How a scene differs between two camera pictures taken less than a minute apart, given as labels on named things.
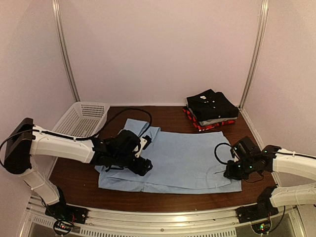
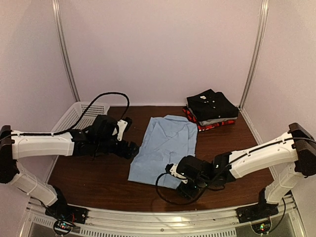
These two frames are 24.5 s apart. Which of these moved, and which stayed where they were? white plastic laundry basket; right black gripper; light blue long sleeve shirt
Moved: right black gripper; light blue long sleeve shirt
Stayed: white plastic laundry basket
